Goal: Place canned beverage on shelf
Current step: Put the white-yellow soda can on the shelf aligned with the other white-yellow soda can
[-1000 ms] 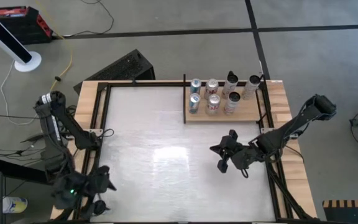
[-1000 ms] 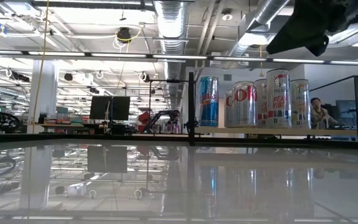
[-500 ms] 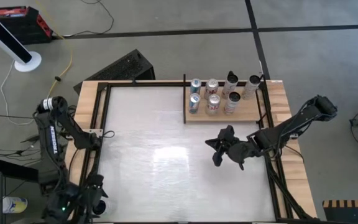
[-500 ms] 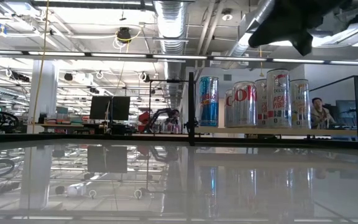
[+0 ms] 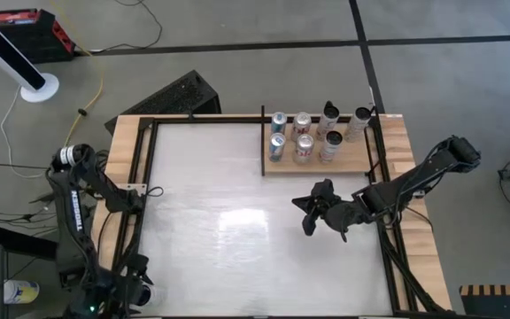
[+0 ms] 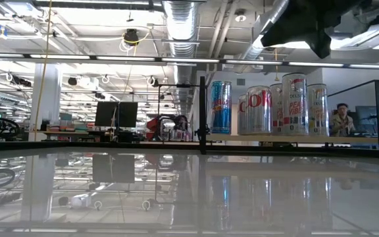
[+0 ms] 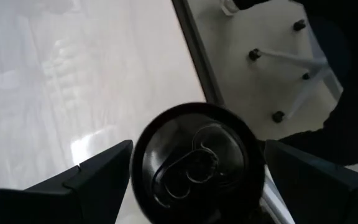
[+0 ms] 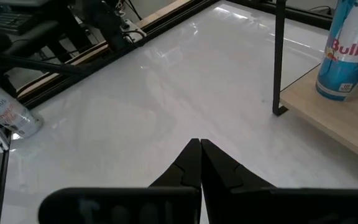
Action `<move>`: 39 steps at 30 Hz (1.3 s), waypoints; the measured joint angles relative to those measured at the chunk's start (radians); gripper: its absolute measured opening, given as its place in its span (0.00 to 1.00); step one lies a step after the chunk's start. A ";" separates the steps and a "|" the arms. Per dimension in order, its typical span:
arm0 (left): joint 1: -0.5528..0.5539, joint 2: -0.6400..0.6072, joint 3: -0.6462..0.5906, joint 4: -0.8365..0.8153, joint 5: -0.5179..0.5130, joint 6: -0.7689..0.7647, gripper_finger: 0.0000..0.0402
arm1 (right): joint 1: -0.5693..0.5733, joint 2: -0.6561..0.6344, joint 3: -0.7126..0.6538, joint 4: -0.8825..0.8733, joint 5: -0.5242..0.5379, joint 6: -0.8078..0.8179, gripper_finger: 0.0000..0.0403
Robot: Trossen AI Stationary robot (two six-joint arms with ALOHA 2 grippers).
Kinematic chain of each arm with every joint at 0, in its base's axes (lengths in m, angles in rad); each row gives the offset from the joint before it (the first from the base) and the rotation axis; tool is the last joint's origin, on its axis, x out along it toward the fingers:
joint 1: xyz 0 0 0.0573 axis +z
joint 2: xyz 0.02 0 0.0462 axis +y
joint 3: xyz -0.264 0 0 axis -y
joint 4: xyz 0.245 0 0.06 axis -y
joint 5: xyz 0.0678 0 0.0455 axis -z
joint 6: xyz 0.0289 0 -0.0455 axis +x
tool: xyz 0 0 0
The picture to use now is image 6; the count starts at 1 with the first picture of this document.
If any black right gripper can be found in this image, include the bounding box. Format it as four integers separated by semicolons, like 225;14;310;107
261;0;371;59

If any Celsius Peach Vibe can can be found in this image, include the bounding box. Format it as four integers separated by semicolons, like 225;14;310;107
282;72;310;136

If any Celsius can with orange print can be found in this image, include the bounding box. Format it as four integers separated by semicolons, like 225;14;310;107
307;83;330;136

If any Celsius can with red print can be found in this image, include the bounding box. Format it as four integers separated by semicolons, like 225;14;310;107
269;82;284;136

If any silver Diet Coke can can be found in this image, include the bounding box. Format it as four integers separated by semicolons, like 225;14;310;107
237;93;248;136
245;86;273;136

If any blue Red Bull can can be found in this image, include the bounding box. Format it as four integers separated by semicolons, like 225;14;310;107
210;80;233;135

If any wooden shelf board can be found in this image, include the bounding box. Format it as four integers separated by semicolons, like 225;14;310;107
205;133;379;145

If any person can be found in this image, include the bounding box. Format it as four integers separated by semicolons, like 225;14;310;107
330;103;357;138
174;115;190;141

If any dark desk monitor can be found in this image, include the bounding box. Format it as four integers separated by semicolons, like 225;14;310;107
355;105;379;136

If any black ceiling device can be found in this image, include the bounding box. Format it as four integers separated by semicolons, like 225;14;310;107
123;28;140;46

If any red and black machine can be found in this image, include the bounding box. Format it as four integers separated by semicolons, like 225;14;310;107
145;114;177;141

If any black computer monitor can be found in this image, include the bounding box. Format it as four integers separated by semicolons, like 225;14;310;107
94;101;118;128
118;101;139;128

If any wooden desk with boxes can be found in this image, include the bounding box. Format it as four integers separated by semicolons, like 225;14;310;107
28;123;111;142

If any white square column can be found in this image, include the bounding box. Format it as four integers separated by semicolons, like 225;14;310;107
28;63;62;142

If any smooth silver ventilation duct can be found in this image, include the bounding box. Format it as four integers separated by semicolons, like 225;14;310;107
241;0;291;63

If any ribbed silver ventilation duct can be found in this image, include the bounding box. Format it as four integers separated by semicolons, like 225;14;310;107
163;0;200;116

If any black shelf post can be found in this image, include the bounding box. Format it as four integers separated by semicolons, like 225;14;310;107
199;76;207;155

